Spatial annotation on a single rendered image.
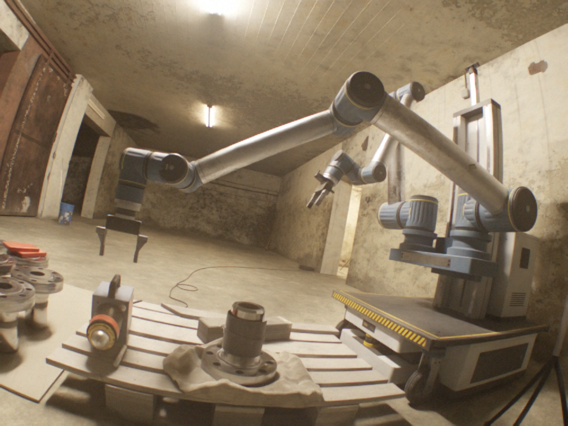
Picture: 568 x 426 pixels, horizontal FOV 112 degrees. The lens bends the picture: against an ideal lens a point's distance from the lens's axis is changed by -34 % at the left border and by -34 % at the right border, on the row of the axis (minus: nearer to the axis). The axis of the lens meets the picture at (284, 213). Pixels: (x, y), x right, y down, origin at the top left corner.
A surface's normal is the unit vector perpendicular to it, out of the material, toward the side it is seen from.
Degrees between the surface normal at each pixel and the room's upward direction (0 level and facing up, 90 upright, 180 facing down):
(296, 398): 79
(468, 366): 90
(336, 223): 90
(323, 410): 90
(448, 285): 90
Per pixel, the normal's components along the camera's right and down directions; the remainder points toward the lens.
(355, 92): 0.00, 0.02
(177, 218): 0.25, -0.03
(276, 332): 0.63, 0.06
